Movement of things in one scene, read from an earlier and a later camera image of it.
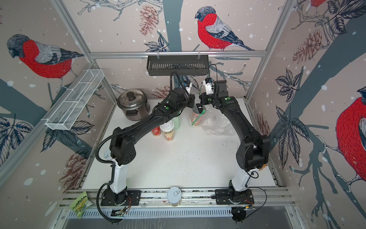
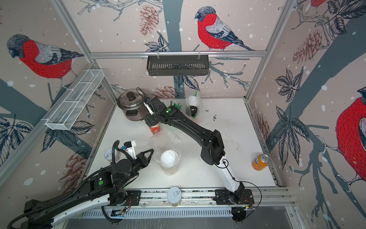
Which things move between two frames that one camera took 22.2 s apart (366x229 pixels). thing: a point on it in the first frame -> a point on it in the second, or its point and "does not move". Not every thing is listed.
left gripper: x=191 y=99 -> x=143 y=159
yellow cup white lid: x=168 y=129 -> x=168 y=160
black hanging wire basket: x=186 y=66 does not move
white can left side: x=107 y=154 does not move
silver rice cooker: x=134 y=103 does not move
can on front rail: x=174 y=196 does not move
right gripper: x=204 y=98 -> x=149 y=120
